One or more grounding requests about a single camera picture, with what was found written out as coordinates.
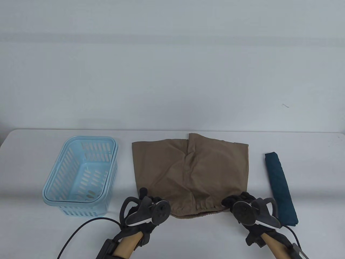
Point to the person's right forearm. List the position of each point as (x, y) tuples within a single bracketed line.
[(277, 248)]

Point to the tan garment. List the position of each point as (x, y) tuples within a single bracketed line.
[(194, 172)]

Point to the person's left hand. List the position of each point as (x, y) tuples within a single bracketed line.
[(145, 229)]

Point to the black and white controller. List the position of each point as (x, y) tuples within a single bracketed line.
[(161, 213), (244, 213)]

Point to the light blue plastic basket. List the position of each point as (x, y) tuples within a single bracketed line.
[(51, 198)]

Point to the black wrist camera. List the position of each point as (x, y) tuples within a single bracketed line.
[(258, 241)]

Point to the person's right hand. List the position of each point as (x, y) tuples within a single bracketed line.
[(258, 229)]

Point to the black forearm sensor box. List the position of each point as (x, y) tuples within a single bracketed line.
[(297, 251), (106, 249)]

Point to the person's left forearm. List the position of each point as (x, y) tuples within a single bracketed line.
[(129, 245)]

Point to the dark teal shorts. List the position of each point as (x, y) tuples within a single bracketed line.
[(280, 188)]

